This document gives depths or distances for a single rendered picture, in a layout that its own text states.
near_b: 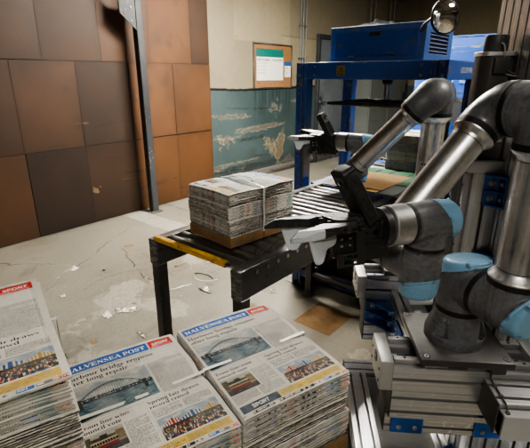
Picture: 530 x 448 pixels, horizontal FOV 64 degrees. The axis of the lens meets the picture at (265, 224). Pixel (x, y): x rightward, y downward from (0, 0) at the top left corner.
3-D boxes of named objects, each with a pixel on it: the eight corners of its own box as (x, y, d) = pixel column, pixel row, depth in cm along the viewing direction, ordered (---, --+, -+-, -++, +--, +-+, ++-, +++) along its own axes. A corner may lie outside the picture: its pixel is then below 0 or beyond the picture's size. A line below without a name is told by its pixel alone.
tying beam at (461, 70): (445, 80, 217) (448, 59, 213) (296, 79, 274) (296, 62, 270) (481, 79, 266) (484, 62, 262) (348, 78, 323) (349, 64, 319)
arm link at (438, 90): (453, 96, 132) (345, 194, 160) (459, 95, 141) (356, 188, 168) (429, 69, 133) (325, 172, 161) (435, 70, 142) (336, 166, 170)
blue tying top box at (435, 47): (422, 60, 232) (428, 20, 225) (329, 62, 268) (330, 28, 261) (450, 62, 265) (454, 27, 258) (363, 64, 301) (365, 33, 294)
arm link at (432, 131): (400, 227, 164) (416, 77, 146) (409, 216, 176) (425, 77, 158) (432, 232, 158) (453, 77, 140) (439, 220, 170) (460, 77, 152)
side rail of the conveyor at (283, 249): (241, 303, 156) (240, 274, 152) (230, 298, 159) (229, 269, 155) (394, 216, 253) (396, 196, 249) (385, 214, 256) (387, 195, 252)
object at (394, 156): (421, 172, 310) (425, 136, 301) (382, 167, 328) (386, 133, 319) (438, 164, 337) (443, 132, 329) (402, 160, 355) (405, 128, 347)
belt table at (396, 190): (401, 214, 250) (404, 197, 246) (309, 195, 289) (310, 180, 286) (442, 190, 300) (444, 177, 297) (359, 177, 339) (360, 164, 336)
